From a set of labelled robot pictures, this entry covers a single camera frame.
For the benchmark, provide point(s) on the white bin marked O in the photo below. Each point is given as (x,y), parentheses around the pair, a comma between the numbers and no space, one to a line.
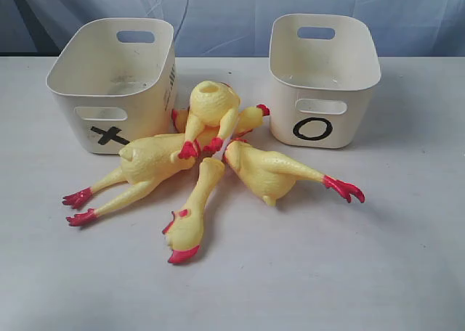
(323,70)

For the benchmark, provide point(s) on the blue backdrop curtain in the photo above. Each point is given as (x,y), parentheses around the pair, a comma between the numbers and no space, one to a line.
(237,28)

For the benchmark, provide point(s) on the white bin marked X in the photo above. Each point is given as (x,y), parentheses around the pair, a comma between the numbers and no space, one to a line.
(115,81)

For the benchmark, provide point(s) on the whole yellow rubber chicken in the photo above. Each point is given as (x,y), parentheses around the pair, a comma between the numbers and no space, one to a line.
(270,175)
(145,163)

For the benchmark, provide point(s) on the headless yellow rubber chicken body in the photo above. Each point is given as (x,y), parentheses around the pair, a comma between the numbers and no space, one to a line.
(215,105)

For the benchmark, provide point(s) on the severed yellow chicken head neck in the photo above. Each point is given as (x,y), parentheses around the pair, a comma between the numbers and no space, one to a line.
(184,232)

